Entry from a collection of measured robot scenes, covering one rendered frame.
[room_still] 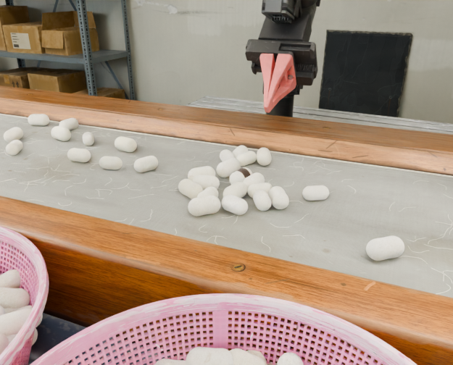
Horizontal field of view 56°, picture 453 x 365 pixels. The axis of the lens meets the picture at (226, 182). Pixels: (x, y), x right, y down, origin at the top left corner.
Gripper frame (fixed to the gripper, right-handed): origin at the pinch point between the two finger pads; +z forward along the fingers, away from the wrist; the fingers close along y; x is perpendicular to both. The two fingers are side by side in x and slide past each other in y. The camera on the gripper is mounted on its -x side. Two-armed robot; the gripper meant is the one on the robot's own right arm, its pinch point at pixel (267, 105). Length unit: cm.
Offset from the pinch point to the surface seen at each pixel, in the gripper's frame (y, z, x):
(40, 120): -41.3, 5.7, 3.5
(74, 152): -24.2, 14.2, -4.2
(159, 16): -136, -153, 133
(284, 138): 1.9, 1.3, 6.6
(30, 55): -211, -106, 124
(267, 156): 1.6, 7.4, 1.5
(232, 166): -1.6, 11.3, -1.8
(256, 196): 4.1, 16.7, -6.2
